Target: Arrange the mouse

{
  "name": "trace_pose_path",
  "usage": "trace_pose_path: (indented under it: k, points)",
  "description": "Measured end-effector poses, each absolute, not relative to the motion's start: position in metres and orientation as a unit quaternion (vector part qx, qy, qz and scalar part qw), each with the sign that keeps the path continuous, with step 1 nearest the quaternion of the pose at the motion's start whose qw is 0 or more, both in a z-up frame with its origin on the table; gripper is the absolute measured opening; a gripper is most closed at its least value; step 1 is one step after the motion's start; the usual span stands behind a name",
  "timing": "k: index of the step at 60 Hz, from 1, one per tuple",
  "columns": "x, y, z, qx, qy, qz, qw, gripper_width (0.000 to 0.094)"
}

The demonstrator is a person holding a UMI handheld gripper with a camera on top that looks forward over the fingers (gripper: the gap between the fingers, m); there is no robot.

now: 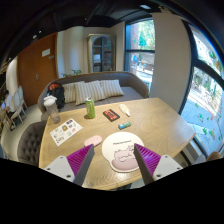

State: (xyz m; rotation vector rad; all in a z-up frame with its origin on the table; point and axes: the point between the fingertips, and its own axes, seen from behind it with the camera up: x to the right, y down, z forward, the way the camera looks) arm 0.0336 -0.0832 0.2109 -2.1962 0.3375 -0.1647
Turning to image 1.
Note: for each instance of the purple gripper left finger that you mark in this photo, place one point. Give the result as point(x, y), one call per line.
point(73, 167)

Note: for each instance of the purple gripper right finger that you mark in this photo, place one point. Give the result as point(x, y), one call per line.
point(153, 166)

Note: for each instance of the pink computer mouse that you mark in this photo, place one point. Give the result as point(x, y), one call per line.
point(95, 140)

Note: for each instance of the round white pig mousepad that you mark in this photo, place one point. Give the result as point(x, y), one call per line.
point(118, 150)

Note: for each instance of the sticker sheet paper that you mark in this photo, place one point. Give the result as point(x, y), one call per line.
point(63, 132)

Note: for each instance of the teal small box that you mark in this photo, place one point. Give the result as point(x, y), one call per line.
point(124, 125)

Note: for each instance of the grey tufted chair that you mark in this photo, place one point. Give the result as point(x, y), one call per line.
point(30, 142)

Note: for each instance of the cream white small bottle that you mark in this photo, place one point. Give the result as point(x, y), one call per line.
point(124, 109)

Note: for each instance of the green drink can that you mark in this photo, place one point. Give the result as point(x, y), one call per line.
point(90, 107)

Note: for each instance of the clear plastic shaker bottle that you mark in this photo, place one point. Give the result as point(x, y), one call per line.
point(51, 107)

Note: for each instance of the striped cushion left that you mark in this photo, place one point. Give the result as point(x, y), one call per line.
point(72, 92)

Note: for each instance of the striped cushion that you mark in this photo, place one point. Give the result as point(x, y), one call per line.
point(72, 92)
point(111, 88)
point(93, 90)

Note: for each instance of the striped cushion middle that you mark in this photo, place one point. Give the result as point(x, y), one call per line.
point(93, 90)

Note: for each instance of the black orange backpack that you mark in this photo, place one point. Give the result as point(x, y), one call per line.
point(57, 90)

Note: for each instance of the grey sofa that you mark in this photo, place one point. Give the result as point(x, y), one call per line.
point(132, 86)

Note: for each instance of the striped cushion right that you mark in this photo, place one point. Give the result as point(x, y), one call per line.
point(111, 88)

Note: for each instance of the white chair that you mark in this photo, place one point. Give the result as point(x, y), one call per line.
point(18, 106)

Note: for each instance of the orange wooden door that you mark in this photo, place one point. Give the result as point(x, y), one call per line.
point(36, 67)

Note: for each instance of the glass door wooden cabinet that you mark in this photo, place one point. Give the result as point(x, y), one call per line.
point(101, 52)

